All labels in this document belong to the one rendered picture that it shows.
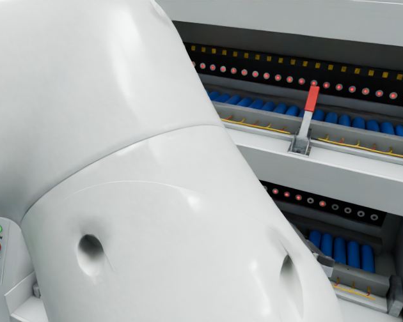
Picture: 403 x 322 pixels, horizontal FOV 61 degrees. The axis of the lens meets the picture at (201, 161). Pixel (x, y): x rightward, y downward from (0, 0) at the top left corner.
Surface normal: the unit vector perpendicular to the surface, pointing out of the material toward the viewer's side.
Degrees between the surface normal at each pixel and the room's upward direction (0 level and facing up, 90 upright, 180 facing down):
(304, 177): 110
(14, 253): 90
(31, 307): 21
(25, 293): 90
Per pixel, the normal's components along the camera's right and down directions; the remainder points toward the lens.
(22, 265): 0.92, 0.23
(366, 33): -0.38, 0.39
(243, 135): 0.07, -0.89
